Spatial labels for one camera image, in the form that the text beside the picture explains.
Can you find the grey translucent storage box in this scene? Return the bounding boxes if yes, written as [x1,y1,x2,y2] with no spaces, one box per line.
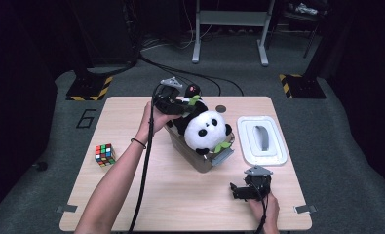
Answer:
[165,124,237,174]

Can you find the dark curtain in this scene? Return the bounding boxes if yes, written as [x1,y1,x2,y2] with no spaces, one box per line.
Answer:
[326,0,385,196]
[0,0,59,222]

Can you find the small black round object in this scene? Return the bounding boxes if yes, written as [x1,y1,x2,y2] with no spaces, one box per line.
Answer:
[33,161,49,173]

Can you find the light crumpled cloth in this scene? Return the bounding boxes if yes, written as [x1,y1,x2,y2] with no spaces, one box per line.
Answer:
[291,1,321,17]

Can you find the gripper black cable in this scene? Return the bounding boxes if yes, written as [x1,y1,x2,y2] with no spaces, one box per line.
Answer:
[253,181,270,234]
[127,97,156,234]

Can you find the thick black floor cable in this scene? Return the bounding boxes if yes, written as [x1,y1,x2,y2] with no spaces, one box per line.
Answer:
[89,48,142,78]

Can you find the black cabinet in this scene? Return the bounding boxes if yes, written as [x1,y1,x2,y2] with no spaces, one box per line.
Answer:
[71,0,140,67]

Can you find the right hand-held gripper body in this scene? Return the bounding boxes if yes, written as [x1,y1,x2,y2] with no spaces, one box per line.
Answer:
[243,164,274,200]

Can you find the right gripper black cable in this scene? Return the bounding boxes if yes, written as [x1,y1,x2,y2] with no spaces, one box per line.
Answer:
[253,181,270,234]

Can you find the person's right hand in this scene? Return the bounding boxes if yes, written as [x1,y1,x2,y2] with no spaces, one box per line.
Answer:
[246,192,281,234]

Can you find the person's left hand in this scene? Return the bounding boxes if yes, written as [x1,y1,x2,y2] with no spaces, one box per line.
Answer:
[135,101,182,144]

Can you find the black wristband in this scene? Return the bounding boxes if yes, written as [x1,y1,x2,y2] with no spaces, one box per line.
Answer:
[130,137,147,150]

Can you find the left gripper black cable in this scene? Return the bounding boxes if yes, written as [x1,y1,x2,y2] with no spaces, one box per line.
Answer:
[127,97,156,234]

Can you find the white floor cables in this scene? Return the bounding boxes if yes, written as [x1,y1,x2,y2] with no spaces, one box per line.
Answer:
[140,28,213,52]

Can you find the grey metal table bracket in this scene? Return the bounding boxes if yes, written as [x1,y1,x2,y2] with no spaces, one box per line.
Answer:
[293,204,318,215]
[56,204,79,215]

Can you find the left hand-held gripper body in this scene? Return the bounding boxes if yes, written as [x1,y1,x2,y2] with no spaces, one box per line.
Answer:
[152,76,185,116]

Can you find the dark chair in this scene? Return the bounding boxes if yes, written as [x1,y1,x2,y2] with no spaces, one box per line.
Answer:
[276,0,329,60]

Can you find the white metal stand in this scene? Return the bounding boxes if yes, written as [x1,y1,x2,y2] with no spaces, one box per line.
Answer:
[191,0,277,68]

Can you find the panda plush toy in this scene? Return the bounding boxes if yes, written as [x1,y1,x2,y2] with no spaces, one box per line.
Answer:
[170,83,234,156]

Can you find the black stand striped base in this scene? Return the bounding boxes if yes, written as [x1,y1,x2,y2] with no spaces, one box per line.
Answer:
[279,28,335,100]
[65,0,114,102]

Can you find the multicoloured puzzle cube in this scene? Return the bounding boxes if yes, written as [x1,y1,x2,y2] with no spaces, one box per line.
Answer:
[94,143,117,169]

